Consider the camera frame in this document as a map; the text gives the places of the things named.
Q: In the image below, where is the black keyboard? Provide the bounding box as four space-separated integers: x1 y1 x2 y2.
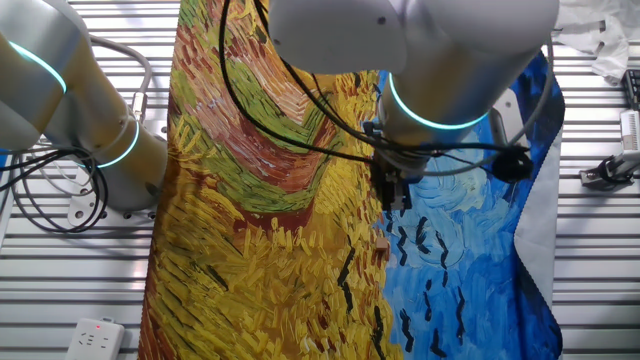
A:
622 68 640 111

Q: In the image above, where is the Van Gogh wheatfield print cloth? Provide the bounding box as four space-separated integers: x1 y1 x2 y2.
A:
137 0 566 360

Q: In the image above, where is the white power strip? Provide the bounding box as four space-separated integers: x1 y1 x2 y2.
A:
64 317 126 360

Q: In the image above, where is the grey base cable with connector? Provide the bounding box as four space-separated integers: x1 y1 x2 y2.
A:
88 33 154 124

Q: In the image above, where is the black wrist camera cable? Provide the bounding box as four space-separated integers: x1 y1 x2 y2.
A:
252 0 532 153

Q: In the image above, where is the white ribbed box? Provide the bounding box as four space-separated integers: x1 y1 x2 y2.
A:
619 108 640 154

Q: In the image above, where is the black metal clamp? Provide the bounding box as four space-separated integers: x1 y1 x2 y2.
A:
578 151 640 191

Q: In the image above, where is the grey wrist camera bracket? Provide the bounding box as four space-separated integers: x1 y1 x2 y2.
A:
488 88 522 151

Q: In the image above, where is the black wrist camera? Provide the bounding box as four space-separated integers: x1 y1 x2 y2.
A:
491 149 535 184

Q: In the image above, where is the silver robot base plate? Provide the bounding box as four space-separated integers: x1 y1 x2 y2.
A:
67 164 169 227

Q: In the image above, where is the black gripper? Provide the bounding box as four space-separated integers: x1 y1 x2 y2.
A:
372 160 413 212

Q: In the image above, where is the black base cable bundle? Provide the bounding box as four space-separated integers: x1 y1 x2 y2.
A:
0 146 110 234

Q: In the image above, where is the long black gripper cable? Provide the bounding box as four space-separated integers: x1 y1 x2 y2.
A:
217 0 377 165

